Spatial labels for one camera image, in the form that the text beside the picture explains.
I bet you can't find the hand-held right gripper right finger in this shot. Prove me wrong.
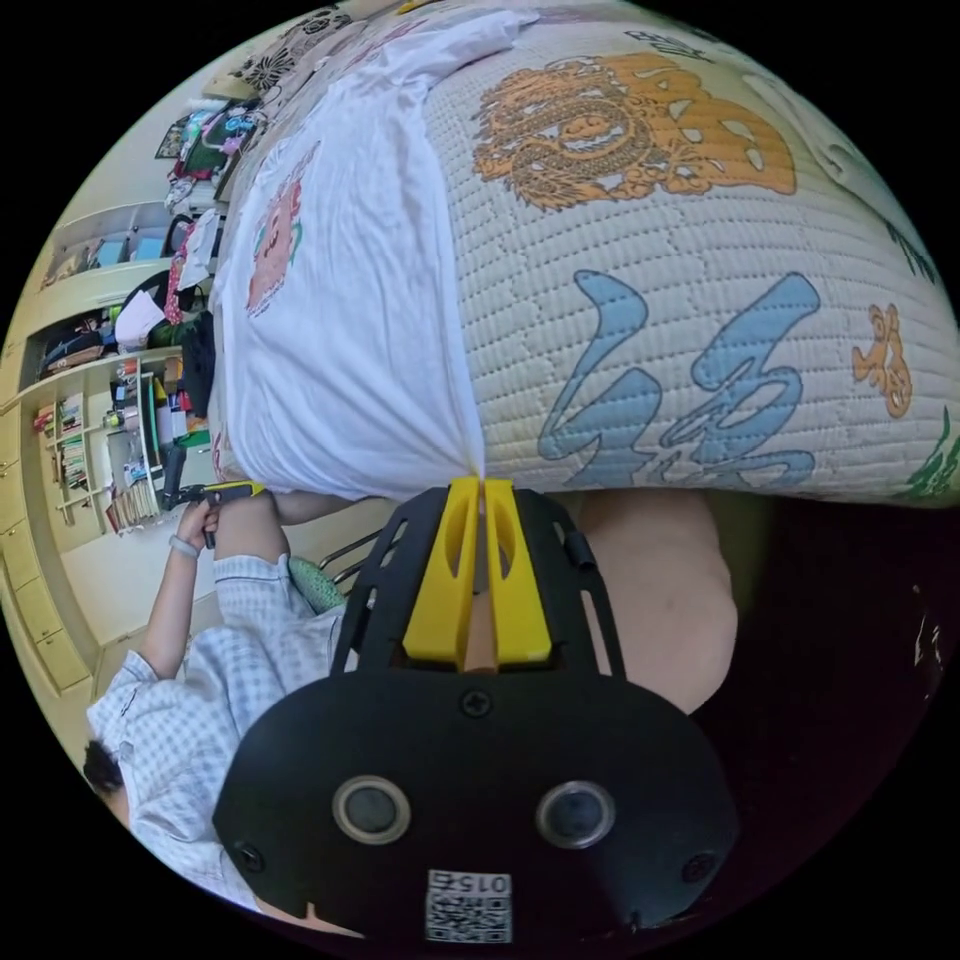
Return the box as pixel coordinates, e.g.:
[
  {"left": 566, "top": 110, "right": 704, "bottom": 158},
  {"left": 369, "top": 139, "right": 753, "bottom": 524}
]
[{"left": 483, "top": 478, "right": 557, "bottom": 666}]

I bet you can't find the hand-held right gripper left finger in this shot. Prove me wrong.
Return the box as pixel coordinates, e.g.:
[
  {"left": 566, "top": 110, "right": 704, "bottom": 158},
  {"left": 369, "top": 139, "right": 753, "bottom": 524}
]
[{"left": 402, "top": 477, "right": 481, "bottom": 669}]

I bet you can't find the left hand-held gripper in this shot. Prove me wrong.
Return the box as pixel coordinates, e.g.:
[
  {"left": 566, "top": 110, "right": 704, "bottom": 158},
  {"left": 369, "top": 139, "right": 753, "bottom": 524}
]
[{"left": 157, "top": 481, "right": 267, "bottom": 553}]

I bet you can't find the white t-shirt with a print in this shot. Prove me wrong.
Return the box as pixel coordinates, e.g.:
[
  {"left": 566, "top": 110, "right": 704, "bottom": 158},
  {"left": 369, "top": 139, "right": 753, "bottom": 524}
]
[{"left": 208, "top": 5, "right": 543, "bottom": 502}]

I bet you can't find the person's left forearm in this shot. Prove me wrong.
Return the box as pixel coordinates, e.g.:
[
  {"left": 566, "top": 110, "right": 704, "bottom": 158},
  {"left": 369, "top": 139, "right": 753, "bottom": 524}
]
[{"left": 140, "top": 536, "right": 205, "bottom": 681}]

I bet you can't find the person's left hand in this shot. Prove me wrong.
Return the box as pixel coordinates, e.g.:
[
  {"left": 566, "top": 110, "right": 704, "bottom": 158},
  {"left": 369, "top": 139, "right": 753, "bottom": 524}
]
[{"left": 176, "top": 497, "right": 225, "bottom": 558}]

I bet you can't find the person's right hand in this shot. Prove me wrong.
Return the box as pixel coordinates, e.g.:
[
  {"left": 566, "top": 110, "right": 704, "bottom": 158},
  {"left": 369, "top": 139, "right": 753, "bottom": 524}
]
[{"left": 257, "top": 895, "right": 367, "bottom": 940}]

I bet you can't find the chair with green cushion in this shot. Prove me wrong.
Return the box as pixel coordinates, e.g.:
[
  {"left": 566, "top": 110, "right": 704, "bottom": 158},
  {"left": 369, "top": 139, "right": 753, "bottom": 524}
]
[{"left": 287, "top": 527, "right": 388, "bottom": 619}]

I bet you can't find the cream cupboard with shelves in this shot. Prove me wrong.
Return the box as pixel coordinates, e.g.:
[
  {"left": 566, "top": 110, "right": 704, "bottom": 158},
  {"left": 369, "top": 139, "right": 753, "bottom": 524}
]
[{"left": 0, "top": 198, "right": 226, "bottom": 543}]

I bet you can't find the person's body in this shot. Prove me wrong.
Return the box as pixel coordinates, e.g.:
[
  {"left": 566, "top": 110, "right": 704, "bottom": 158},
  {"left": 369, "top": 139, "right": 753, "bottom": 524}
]
[{"left": 80, "top": 487, "right": 741, "bottom": 939}]

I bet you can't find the bed with printed quilt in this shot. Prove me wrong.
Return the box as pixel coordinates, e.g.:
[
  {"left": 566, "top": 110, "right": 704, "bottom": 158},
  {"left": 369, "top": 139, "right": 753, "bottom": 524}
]
[{"left": 202, "top": 0, "right": 960, "bottom": 513}]

